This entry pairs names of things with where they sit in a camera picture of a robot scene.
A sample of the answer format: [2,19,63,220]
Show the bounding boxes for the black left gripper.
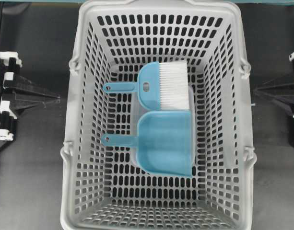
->
[0,51,60,151]

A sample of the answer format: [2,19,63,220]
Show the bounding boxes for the blue hand brush white bristles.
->
[103,60,189,110]

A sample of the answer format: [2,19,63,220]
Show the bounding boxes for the clear plastic container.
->
[130,86,197,165]

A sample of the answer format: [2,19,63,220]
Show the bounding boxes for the blue plastic dustpan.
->
[101,110,193,177]

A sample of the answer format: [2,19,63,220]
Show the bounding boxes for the grey plastic shopping basket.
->
[60,0,257,230]

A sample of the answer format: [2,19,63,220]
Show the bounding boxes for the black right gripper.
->
[254,52,294,123]

